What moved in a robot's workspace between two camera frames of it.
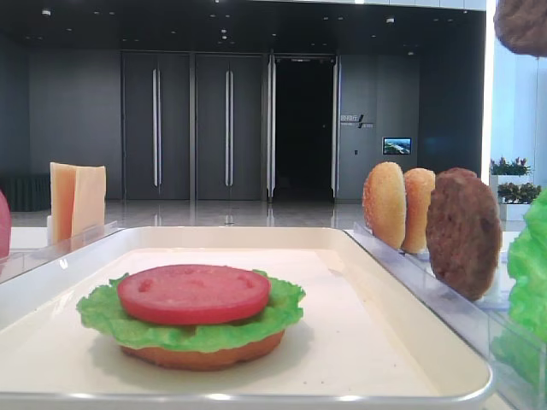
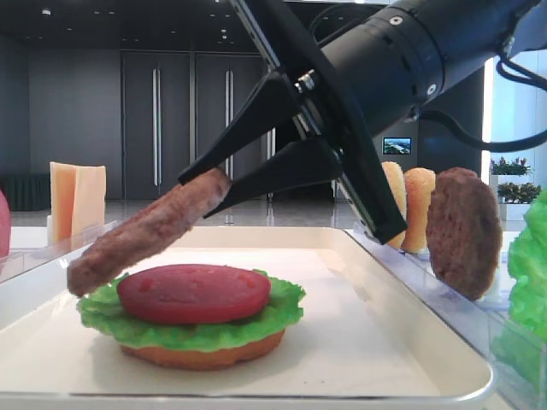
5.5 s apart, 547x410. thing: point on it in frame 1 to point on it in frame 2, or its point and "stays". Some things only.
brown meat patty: [520, 26] to [186, 202]
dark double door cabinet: [197, 125] stays
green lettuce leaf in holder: [520, 342] stays
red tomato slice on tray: [192, 295] stays
